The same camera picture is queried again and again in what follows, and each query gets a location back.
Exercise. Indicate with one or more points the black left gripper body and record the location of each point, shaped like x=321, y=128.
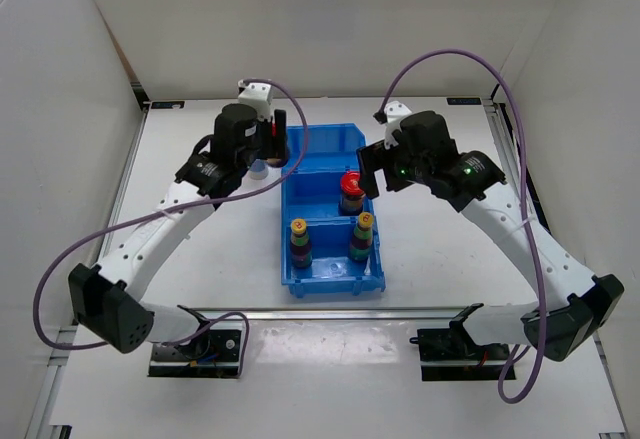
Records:
x=263, y=147

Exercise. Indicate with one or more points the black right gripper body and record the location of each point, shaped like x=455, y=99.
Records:
x=408, y=168

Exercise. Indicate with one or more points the red-lid sauce jar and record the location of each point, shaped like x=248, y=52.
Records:
x=352, y=196
x=280, y=141

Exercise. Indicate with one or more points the yellow-cap sauce bottle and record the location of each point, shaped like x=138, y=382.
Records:
x=362, y=237
x=300, y=244

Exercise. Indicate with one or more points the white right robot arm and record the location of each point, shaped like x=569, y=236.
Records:
x=573, y=301

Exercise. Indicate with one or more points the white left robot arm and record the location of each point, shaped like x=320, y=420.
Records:
x=107, y=298

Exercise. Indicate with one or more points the left silver-cap shaker bottle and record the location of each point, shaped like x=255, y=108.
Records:
x=259, y=170

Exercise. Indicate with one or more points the blue plastic divided bin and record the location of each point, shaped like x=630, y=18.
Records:
x=311, y=191

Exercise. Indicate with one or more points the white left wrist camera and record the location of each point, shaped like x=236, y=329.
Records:
x=257, y=95

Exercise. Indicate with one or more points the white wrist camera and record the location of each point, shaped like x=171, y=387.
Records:
x=257, y=95
x=391, y=115

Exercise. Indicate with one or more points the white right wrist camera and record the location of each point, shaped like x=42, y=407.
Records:
x=391, y=115

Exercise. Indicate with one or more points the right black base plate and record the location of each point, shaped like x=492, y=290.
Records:
x=442, y=360

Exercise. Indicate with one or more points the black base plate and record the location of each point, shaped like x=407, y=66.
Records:
x=217, y=355
x=442, y=360

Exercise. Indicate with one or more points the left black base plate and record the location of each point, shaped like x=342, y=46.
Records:
x=217, y=355

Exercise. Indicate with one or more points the aluminium frame rail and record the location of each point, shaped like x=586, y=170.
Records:
x=335, y=366

